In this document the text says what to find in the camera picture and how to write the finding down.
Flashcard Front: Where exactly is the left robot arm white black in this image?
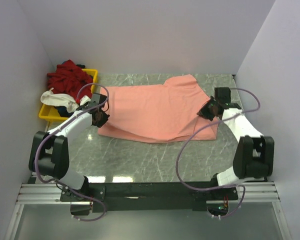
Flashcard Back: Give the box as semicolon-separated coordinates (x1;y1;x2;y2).
28;93;110;201

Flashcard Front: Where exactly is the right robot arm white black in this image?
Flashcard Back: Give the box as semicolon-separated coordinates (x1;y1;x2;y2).
197;87;275;200

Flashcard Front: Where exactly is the yellow plastic bin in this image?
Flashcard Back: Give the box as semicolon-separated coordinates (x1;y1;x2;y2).
38;68;98;123

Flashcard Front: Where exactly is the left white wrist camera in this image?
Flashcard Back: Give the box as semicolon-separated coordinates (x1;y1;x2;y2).
76;95;91;106

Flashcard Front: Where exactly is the black base beam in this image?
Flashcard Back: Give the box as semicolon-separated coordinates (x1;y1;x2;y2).
59;181;241;213

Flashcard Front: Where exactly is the red t shirt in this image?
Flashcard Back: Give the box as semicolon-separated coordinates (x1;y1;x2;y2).
47;59;93;100

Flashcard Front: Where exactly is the blue t shirt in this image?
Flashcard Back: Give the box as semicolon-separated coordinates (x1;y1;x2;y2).
54;106;73;118

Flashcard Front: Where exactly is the pink t shirt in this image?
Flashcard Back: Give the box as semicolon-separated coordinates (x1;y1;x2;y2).
97;74;218;144

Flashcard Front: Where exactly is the white t shirt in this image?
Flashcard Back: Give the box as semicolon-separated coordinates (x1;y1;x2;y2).
40;87;79;113

